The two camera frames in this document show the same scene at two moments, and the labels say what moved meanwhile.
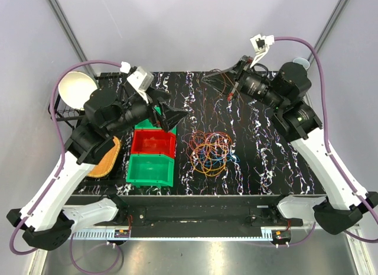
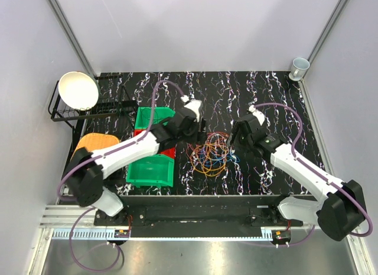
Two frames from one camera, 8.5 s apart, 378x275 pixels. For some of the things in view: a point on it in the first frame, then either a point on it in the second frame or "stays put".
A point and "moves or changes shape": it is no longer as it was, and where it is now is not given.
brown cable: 224,75 moves or changes shape
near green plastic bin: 152,170 stays put
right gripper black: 241,68 → 235,130
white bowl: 73,88 stays put
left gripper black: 169,117 → 200,138
